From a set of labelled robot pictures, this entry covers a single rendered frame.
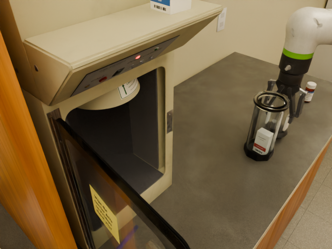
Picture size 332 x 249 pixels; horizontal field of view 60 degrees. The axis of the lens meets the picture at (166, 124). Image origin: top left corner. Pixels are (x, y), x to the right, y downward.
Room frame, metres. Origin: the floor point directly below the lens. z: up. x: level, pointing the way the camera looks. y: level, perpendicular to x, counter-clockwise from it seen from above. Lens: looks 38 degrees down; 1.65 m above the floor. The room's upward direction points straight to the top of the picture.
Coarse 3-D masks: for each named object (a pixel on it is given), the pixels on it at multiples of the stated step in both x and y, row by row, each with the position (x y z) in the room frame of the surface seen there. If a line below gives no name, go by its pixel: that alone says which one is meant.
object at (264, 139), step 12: (264, 96) 0.80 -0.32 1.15; (276, 96) 0.80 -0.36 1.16; (276, 108) 0.71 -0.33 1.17; (252, 120) 0.76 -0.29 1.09; (264, 120) 0.72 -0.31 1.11; (276, 120) 0.72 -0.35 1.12; (252, 132) 0.75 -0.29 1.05; (264, 132) 0.72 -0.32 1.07; (276, 132) 0.73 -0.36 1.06; (252, 144) 0.74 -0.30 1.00; (264, 144) 0.72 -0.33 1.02
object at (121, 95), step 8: (136, 80) 0.58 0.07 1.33; (120, 88) 0.52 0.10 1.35; (128, 88) 0.54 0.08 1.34; (136, 88) 0.56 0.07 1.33; (104, 96) 0.50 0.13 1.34; (112, 96) 0.51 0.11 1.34; (120, 96) 0.51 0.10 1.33; (128, 96) 0.53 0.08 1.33; (88, 104) 0.49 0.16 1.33; (96, 104) 0.49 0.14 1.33; (104, 104) 0.49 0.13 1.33; (112, 104) 0.50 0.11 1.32; (120, 104) 0.51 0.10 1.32
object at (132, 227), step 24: (72, 144) 0.32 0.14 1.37; (72, 168) 0.35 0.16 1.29; (96, 168) 0.27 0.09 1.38; (96, 192) 0.28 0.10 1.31; (120, 192) 0.22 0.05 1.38; (96, 216) 0.30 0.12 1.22; (120, 216) 0.23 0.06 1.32; (144, 216) 0.19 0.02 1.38; (96, 240) 0.33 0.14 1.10; (120, 240) 0.24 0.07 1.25; (144, 240) 0.19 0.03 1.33; (168, 240) 0.16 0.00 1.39
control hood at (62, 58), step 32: (192, 0) 0.57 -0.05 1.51; (64, 32) 0.40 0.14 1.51; (96, 32) 0.40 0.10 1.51; (128, 32) 0.40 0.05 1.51; (160, 32) 0.41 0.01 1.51; (192, 32) 0.53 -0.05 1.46; (32, 64) 0.37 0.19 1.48; (64, 64) 0.31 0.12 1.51; (96, 64) 0.33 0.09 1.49; (64, 96) 0.36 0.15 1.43
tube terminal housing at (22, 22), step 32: (0, 0) 0.39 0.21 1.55; (32, 0) 0.40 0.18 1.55; (64, 0) 0.43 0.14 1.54; (96, 0) 0.47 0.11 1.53; (128, 0) 0.52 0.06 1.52; (32, 32) 0.39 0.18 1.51; (160, 64) 0.58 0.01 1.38; (32, 96) 0.39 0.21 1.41; (96, 96) 0.45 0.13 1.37; (160, 96) 0.62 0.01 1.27; (160, 128) 0.62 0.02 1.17; (160, 160) 0.61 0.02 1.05; (64, 192) 0.39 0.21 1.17; (160, 192) 0.57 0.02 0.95
